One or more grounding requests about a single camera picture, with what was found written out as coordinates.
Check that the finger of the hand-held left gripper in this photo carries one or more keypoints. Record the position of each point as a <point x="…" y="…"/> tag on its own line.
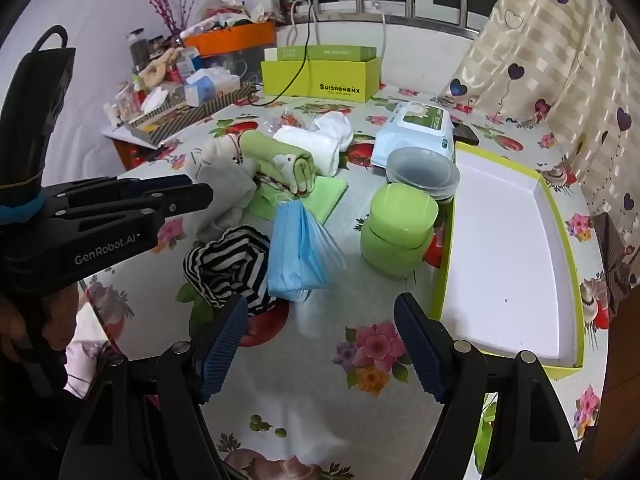
<point x="190" y="197"/>
<point x="155" y="184"/>

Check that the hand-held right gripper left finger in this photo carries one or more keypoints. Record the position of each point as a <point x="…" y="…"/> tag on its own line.
<point x="222" y="350"/>

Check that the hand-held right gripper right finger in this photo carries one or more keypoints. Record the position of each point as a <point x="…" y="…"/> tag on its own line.
<point x="420" y="350"/>

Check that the grey plush towel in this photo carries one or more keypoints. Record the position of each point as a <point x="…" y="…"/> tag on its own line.
<point x="225" y="180"/>

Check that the black white striped sock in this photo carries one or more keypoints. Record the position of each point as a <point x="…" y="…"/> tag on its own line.
<point x="235" y="265"/>

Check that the green white box lid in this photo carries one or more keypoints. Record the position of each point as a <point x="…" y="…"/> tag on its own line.
<point x="500" y="260"/>

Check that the light green cloth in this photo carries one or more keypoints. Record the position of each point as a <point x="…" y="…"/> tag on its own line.
<point x="325" y="192"/>

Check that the person's left forearm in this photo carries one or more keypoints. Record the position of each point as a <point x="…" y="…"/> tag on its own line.
<point x="20" y="425"/>

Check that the person's left hand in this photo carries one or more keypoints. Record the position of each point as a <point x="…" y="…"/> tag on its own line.
<point x="62" y="317"/>

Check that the red small cabinet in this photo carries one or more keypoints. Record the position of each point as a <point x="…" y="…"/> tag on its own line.
<point x="130" y="152"/>

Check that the patterned tray box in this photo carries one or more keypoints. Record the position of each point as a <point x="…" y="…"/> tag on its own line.
<point x="200" y="110"/>

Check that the green rolled towel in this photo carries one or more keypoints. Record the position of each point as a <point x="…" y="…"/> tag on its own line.
<point x="272" y="152"/>

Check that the green plastic container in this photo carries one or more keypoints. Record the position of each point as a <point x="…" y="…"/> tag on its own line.
<point x="402" y="212"/>
<point x="390" y="260"/>

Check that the floral tablecloth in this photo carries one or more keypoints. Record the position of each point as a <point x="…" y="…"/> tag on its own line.
<point x="320" y="340"/>

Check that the white blue tissue packet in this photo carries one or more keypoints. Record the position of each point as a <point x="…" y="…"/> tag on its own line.
<point x="212" y="85"/>

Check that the stack of blue face masks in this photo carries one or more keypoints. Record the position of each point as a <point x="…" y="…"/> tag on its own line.
<point x="295" y="260"/>

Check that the pink cloth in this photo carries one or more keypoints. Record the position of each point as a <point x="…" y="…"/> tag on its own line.
<point x="82" y="365"/>

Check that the beige plush headband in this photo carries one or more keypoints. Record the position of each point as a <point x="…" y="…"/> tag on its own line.
<point x="157" y="67"/>

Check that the white rolled towel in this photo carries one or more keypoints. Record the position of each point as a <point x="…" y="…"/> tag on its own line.
<point x="312" y="146"/>

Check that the dark lidded jar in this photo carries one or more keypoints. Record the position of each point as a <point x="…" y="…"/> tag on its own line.
<point x="136" y="50"/>

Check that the orange box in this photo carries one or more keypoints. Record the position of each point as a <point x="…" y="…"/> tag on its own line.
<point x="235" y="42"/>

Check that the pale green flat carton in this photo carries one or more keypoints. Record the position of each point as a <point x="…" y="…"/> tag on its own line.
<point x="282" y="54"/>

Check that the green cardboard box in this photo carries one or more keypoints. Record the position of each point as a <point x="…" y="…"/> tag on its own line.
<point x="320" y="82"/>

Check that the clear plastic container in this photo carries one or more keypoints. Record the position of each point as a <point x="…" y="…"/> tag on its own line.
<point x="422" y="167"/>

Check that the pile of assorted packets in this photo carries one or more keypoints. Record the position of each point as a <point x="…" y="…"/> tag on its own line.
<point x="230" y="12"/>

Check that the brown checked shirt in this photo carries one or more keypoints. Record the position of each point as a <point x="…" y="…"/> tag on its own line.
<point x="617" y="260"/>

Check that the black phone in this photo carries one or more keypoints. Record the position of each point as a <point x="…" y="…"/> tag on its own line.
<point x="465" y="132"/>

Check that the wet wipes pack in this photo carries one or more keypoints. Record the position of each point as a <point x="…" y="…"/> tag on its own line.
<point x="420" y="125"/>

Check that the heart print curtain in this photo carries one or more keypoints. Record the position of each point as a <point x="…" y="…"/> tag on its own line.
<point x="550" y="60"/>

